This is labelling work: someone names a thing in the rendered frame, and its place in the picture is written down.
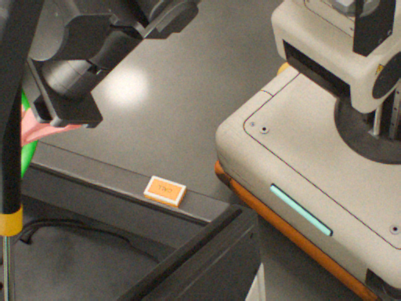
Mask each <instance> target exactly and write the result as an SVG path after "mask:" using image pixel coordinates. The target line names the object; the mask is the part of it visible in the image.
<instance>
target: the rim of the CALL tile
mask: <svg viewBox="0 0 401 301"><path fill-rule="evenodd" d="M154 179H156V180H161V181H164V182H166V183H169V184H173V185H176V186H178V187H182V189H181V191H180V193H179V195H178V197H177V199H176V201H173V200H171V199H169V198H165V197H161V196H159V195H156V194H153V193H149V192H147V191H148V189H149V188H150V186H151V183H152V182H153V180H154ZM185 189H186V186H183V185H182V184H177V183H173V182H172V181H169V180H163V179H161V178H159V177H156V176H152V178H151V181H150V182H149V184H148V185H147V188H146V190H145V192H144V194H145V195H147V196H149V197H153V198H156V199H159V200H161V201H166V202H169V203H171V204H173V205H177V206H178V203H179V201H180V199H181V197H182V194H183V193H184V191H185Z"/></svg>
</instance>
